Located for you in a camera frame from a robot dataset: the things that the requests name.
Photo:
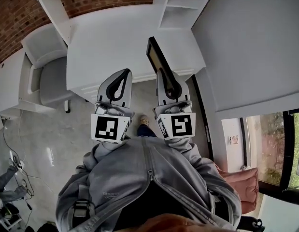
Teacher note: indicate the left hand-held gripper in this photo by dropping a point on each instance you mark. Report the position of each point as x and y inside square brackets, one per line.
[105, 127]

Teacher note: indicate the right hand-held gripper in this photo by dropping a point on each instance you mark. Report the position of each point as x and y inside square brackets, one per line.
[180, 127]

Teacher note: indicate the black picture frame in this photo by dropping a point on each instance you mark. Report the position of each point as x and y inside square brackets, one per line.
[154, 54]

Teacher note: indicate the white shelf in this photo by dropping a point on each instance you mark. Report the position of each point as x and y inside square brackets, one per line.
[180, 11]

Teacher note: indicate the person's left forearm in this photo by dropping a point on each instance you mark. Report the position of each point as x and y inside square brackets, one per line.
[108, 151]

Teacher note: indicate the person's right forearm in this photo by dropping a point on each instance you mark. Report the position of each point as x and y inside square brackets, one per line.
[183, 146]

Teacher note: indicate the person's beige shoe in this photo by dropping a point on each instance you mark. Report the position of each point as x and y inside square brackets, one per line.
[144, 120]

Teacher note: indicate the white desk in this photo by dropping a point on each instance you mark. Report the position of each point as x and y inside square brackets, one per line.
[120, 45]

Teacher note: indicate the person's blue trouser leg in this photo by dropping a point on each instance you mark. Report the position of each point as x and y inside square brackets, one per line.
[145, 130]

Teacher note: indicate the grey white chair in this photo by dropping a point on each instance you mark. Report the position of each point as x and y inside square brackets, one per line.
[52, 81]

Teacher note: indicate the person's grey hooded jacket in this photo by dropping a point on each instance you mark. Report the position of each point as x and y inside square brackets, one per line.
[130, 180]

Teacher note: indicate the white upright panel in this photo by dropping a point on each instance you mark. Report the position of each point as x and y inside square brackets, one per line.
[55, 11]

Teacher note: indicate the white side cabinet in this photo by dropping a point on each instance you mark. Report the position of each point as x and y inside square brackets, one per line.
[9, 86]

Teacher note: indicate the black framed window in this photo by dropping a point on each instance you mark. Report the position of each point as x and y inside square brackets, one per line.
[272, 149]

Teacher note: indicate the pink armchair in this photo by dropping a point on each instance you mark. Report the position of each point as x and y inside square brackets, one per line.
[241, 187]

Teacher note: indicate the white power strip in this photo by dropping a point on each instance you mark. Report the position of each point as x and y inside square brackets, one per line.
[21, 165]

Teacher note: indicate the white stool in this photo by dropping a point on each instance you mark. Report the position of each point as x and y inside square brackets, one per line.
[10, 222]

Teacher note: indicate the black vertical door rail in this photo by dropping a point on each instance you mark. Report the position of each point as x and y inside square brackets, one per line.
[202, 120]

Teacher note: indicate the small wall sticker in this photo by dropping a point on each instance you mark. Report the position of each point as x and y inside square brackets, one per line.
[234, 139]

